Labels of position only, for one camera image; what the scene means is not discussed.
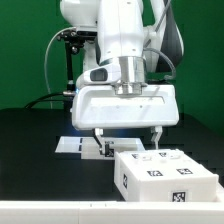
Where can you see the white front border wall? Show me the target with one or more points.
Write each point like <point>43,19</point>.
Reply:
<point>31,212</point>

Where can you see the small white cabinet door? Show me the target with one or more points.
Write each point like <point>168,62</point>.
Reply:
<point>142,165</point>

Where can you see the white cabinet body box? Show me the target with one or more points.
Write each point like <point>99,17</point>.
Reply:
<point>165,189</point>

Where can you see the white cabinet top tray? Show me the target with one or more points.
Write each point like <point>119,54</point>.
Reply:
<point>87,147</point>

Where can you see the black camera stand pole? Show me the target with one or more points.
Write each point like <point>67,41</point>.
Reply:
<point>71,87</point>

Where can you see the white right border wall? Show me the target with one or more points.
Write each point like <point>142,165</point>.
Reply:
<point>220,193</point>

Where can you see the white door with knob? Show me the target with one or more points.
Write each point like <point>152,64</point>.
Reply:
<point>176,164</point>

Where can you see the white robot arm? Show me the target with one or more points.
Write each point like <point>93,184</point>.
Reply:
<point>123,40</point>

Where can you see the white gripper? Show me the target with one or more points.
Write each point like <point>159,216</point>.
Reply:
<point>96,105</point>

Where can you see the white border wall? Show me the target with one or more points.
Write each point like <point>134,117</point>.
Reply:
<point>31,212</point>
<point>220,193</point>

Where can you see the black camera on stand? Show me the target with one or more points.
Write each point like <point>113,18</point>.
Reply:
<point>71,34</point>

